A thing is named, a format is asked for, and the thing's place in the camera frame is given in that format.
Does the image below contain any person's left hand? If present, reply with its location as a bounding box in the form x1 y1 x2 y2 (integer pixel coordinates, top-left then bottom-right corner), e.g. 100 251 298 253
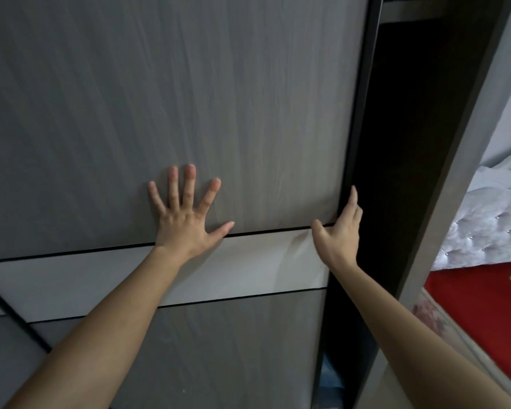
148 164 235 264

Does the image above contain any person's right hand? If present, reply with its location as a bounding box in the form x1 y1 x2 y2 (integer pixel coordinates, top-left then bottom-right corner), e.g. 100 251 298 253
311 185 364 270

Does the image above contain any grey sliding wardrobe door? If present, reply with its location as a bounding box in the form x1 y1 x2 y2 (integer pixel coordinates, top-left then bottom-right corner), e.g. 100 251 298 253
0 280 53 409
0 0 385 409

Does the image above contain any person's left forearm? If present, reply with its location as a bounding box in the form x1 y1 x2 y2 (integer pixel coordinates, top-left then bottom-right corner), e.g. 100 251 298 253
2 246 189 409

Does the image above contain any person's right forearm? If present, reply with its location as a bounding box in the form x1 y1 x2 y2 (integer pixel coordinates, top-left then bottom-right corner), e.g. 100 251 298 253
327 262 511 409

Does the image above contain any floral bed sheet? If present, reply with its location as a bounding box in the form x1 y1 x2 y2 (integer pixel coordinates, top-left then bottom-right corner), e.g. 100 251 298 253
410 289 511 407

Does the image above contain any blue bag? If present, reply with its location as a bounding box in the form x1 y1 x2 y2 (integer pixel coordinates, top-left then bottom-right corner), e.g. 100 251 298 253
321 354 346 409

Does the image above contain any white tufted headboard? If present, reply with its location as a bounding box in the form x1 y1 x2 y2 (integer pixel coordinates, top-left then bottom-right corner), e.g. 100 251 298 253
431 148 511 271

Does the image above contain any red bed cover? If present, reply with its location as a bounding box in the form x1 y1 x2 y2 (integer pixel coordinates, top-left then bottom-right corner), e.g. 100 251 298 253
424 260 511 386

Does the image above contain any grey wardrobe frame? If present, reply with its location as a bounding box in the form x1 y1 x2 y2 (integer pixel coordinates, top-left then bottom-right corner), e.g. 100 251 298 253
319 0 511 409

